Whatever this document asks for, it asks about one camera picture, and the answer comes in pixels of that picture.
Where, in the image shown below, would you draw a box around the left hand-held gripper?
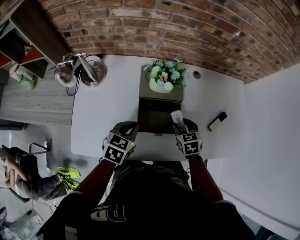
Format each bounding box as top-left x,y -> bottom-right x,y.
102,121 -> 139,166

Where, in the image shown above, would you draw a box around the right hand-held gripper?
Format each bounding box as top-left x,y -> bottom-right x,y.
172,118 -> 203,159

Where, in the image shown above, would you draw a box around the white remote control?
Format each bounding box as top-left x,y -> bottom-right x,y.
171,110 -> 188,133

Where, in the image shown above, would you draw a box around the grey desk organizer tray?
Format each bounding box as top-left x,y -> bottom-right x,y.
138,65 -> 186,136

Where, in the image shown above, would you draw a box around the person's right forearm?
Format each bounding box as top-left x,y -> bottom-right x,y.
188,156 -> 223,203

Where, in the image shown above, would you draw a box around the person's left forearm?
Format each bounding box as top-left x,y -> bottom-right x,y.
74,160 -> 117,195

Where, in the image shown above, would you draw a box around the white desk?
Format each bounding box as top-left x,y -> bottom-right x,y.
70,55 -> 247,162

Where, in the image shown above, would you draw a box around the blue flowers in white pot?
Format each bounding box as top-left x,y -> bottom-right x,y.
143,58 -> 188,94

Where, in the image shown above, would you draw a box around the silver desk lamp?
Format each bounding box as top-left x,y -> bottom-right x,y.
53,52 -> 108,88

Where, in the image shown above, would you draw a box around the person's black patterned shirt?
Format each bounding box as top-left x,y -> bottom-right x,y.
37,160 -> 256,240

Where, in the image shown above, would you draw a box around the black office chair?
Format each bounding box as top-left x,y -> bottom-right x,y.
2,139 -> 53,203

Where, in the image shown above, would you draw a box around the grey wood-grain desk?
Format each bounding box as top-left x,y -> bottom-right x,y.
0,79 -> 75,127

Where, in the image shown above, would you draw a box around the white jug with green label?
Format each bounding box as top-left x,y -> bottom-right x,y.
9,64 -> 38,90

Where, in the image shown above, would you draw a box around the grey shelf hutch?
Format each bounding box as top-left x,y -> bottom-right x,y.
0,0 -> 71,79

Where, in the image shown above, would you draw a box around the black lamp cable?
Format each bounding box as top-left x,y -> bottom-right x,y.
66,55 -> 104,97

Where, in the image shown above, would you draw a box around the dark window frame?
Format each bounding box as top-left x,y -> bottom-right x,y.
255,220 -> 300,240

